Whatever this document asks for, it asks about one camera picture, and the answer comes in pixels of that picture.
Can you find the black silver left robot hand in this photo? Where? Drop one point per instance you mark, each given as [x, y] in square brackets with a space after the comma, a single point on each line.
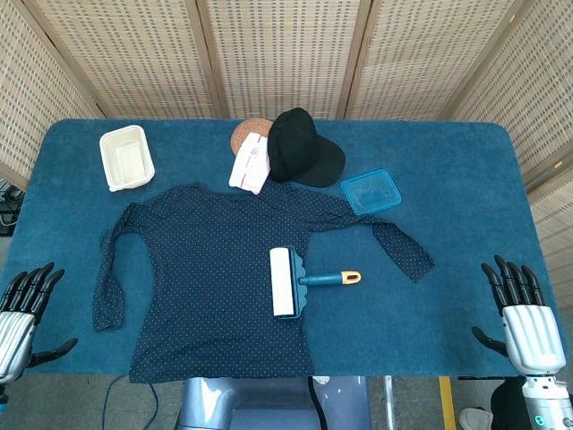
[18, 331]

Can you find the woven bamboo folding screen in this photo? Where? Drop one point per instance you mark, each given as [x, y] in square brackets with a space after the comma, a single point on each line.
[286, 54]

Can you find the white shoe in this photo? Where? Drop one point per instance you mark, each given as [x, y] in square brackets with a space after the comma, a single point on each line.
[475, 420]

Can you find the metal table leg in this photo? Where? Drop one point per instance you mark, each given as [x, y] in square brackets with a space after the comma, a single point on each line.
[389, 403]

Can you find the navy polka dot shirt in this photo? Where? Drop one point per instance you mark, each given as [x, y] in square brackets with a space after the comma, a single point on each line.
[210, 277]

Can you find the blue-grey robot torso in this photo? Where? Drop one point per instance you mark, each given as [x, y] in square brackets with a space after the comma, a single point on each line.
[250, 403]

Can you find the white tissue pack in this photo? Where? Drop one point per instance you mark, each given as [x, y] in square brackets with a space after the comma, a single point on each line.
[250, 165]

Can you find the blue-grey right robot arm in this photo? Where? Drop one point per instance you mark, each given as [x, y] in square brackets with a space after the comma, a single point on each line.
[546, 403]

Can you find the round woven coaster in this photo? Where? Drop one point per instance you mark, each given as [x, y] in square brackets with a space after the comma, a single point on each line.
[245, 131]

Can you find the black baseball cap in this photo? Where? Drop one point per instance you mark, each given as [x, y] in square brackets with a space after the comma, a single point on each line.
[300, 148]

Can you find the cream plastic food container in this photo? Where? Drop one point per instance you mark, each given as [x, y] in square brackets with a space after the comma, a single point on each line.
[126, 157]

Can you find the teal blue carpet table cover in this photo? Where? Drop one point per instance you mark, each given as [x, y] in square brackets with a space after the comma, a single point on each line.
[447, 233]

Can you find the blue transparent container lid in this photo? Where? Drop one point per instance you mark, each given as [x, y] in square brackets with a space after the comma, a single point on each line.
[370, 191]

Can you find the teal white lint roller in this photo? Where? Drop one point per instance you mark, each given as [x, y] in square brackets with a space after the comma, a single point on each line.
[283, 282]

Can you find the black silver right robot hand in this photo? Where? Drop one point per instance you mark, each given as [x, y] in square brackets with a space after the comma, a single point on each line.
[532, 336]

